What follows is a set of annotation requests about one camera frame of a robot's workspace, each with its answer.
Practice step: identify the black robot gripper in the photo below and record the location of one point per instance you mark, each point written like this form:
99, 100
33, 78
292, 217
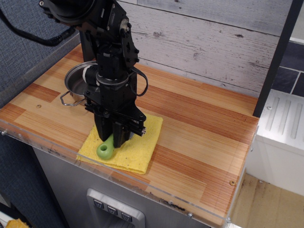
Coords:
115, 111

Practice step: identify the green handled grey spatula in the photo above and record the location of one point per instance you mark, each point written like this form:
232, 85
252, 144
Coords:
105, 150

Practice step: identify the yellow cloth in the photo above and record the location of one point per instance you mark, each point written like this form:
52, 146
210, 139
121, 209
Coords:
134, 155

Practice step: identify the silver metal pot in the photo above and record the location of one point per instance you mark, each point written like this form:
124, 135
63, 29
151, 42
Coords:
77, 85

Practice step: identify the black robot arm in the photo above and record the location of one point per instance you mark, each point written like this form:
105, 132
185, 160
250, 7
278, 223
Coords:
112, 78

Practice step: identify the plush sushi roll toy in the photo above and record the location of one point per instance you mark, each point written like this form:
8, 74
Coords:
89, 75

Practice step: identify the clear acrylic edge guard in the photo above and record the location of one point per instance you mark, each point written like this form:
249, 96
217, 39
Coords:
195, 167

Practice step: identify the silver dispenser panel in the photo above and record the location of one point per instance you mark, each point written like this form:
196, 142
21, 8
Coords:
110, 213

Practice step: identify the yellow object bottom left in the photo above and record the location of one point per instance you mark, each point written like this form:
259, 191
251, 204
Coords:
16, 223

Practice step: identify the white ribbed cabinet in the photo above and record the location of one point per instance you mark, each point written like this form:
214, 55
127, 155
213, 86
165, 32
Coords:
277, 152

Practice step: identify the black left upright post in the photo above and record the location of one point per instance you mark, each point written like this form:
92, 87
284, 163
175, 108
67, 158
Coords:
87, 49

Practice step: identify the black upright post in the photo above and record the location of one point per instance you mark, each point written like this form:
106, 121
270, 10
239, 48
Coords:
87, 49
278, 55

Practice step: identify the black right upright post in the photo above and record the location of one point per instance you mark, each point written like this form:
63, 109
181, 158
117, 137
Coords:
278, 55

